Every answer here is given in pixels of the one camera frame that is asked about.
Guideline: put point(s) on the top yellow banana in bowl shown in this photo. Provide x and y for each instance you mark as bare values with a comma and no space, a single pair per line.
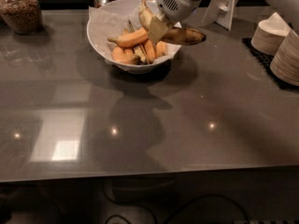
131,39

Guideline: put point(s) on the white paper plate stack front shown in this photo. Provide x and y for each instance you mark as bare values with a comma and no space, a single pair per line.
285,64

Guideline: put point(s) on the glass jar with grains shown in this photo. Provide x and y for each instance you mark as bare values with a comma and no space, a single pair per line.
24,17

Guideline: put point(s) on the middle banana in bowl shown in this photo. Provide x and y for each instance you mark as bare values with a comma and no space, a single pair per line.
150,51

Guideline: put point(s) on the white paper plate stack rear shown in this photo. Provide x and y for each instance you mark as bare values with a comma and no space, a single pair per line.
269,34

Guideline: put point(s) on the left lower banana in bowl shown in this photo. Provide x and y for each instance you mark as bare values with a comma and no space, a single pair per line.
125,56

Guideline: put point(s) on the brown spotted banana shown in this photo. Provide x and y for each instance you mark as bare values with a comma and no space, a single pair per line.
177,35

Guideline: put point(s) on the white folded card stand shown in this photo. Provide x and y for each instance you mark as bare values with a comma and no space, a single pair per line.
221,12

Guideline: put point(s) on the white ceramic bowl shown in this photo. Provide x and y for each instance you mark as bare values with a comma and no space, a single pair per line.
96,38

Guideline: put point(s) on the right banana in bowl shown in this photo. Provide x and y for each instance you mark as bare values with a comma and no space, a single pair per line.
161,49

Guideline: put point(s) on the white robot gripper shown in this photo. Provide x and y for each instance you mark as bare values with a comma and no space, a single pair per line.
177,4

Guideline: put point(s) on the black rubber mat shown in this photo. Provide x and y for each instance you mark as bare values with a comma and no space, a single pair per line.
264,60

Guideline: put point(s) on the white paper plate stack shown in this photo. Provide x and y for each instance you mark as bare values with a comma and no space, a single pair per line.
269,34
285,64

